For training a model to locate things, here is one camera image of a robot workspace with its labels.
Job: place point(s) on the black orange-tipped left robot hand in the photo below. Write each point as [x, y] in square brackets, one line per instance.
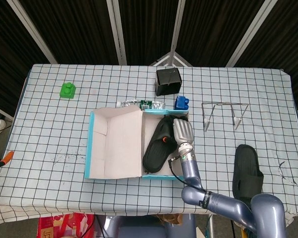
[8, 156]

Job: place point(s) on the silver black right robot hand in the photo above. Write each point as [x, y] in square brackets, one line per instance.
[183, 131]

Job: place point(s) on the black rubber slipper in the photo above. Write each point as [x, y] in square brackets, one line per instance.
[245, 168]
[156, 153]

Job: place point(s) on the light blue shoebox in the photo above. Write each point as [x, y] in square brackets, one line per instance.
[121, 146]

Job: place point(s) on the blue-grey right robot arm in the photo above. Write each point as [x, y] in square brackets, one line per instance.
[188, 168]

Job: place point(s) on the white black-grid checkered tablecloth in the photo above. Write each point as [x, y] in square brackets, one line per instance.
[52, 138]

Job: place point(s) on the red patterned bag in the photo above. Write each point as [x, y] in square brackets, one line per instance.
[64, 225]

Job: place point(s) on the blue toy building block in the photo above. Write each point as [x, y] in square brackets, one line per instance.
[181, 103]

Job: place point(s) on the clear plastic water bottle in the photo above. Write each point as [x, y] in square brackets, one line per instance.
[146, 104]

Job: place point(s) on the black square cup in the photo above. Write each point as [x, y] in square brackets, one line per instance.
[167, 84]

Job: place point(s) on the white triangular partition foot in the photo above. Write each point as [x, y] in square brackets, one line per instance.
[175, 56]

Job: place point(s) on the green toy building block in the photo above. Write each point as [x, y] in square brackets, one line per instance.
[67, 91]

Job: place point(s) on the brown paper bag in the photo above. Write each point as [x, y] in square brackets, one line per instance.
[171, 218]

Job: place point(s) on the teal metal tube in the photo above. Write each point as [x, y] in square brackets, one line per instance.
[209, 228]

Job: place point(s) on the dark blue chair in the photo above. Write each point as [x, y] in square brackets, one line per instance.
[144, 229]

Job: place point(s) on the white partition frame post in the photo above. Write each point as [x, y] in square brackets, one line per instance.
[116, 32]
[177, 24]
[32, 29]
[250, 32]

